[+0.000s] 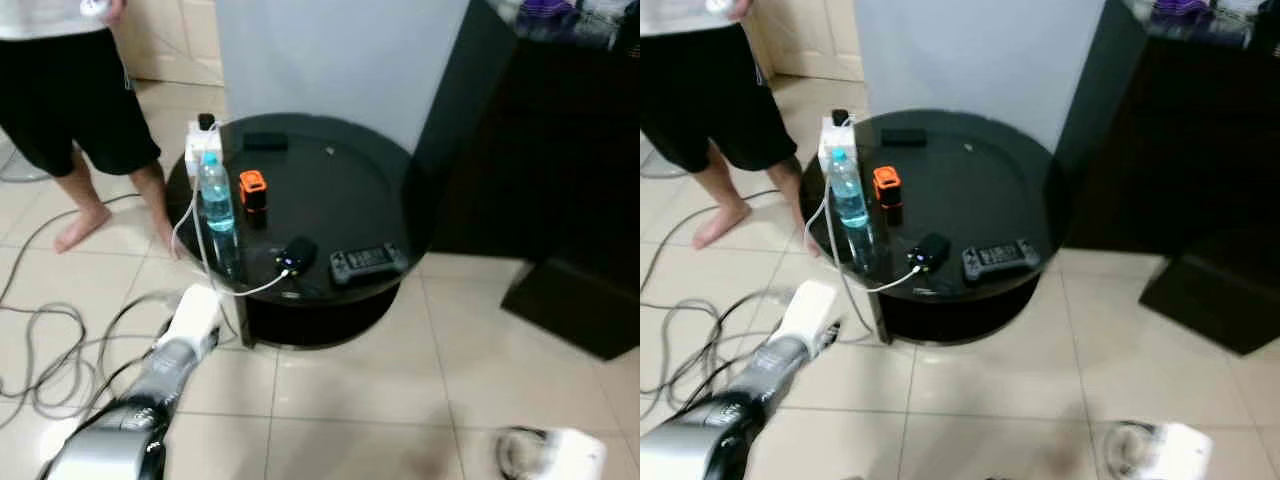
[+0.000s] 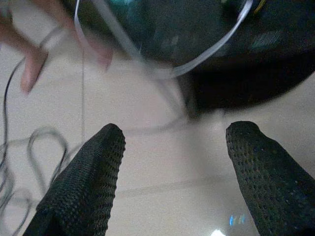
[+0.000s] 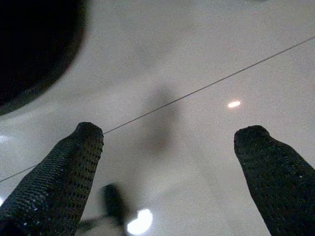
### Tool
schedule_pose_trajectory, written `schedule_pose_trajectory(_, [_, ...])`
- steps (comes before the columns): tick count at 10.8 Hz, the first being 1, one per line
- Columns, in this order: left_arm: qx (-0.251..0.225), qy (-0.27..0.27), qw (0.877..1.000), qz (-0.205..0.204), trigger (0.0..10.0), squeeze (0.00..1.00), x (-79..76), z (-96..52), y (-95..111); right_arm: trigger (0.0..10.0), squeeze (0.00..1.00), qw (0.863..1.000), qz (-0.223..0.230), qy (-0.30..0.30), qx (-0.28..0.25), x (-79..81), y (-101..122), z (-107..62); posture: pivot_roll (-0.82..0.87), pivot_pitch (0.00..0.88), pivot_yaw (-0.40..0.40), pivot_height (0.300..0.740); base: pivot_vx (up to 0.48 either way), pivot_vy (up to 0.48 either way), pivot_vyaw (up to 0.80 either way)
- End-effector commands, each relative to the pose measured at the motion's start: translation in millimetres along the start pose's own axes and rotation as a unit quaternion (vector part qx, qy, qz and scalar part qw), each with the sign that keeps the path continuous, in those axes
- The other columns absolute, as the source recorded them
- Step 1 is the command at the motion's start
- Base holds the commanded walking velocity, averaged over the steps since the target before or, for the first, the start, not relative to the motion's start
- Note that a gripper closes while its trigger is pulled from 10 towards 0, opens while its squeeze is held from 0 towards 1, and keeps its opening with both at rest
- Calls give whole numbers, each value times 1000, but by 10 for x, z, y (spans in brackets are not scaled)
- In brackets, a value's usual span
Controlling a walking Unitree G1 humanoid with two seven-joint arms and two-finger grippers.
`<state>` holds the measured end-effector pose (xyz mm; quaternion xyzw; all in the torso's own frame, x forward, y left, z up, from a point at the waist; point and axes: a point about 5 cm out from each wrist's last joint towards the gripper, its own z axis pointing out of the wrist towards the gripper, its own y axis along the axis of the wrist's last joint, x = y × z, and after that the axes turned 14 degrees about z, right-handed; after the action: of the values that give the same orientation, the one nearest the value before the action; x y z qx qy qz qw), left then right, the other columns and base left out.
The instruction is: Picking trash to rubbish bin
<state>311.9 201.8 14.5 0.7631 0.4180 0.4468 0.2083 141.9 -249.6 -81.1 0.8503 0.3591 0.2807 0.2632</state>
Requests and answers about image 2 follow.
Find grey looped cable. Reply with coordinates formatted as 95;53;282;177
0;126;83;236

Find person's bare hand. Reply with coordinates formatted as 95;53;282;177
0;0;114;94

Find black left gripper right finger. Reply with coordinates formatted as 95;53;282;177
225;120;315;236

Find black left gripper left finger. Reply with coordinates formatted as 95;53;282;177
23;123;126;236

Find thin black cable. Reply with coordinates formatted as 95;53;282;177
1;58;27;148

